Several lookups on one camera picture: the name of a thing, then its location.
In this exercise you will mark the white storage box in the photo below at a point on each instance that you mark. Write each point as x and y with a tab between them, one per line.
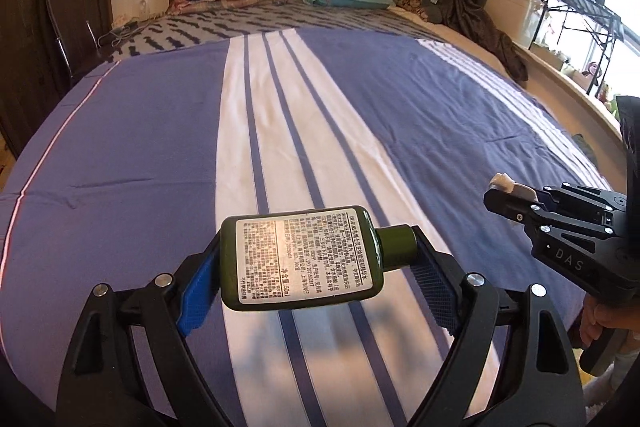
520	14

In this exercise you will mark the grey patterned blanket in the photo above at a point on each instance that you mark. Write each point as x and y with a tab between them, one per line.
250	24

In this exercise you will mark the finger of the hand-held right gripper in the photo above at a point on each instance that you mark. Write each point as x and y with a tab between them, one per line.
505	204
575	196

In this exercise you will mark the dark green bottle white label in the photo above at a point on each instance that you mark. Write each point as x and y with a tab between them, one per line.
300	257

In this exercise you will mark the dark wooden wardrobe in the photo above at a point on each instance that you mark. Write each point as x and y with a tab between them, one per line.
30	7

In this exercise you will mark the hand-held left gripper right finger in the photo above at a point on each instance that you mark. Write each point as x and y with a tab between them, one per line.
435	287

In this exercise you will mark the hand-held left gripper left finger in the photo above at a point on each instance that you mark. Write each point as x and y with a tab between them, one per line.
197	292

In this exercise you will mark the row of small potted plants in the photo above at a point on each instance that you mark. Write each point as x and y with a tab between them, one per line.
595	74

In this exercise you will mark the white wall socket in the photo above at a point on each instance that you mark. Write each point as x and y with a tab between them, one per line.
143	8

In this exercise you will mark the person's right hand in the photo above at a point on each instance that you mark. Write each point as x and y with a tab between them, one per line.
595	322

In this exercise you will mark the blue white striped bed sheet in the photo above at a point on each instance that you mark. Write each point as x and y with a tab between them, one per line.
150	157

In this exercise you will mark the black metal rack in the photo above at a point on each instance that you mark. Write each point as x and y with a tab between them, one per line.
575	2

